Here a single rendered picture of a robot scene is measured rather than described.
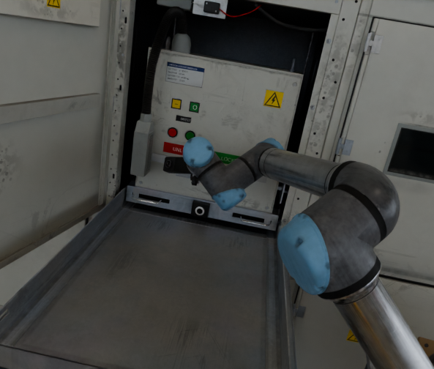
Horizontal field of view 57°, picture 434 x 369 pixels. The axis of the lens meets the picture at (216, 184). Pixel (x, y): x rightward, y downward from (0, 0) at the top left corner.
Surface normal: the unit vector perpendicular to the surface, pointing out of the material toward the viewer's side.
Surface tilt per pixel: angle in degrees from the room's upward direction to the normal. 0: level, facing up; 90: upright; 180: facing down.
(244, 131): 90
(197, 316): 0
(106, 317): 0
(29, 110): 90
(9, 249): 90
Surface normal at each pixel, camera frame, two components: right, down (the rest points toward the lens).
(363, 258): 0.41, -0.16
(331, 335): -0.12, 0.33
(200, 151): -0.02, -0.17
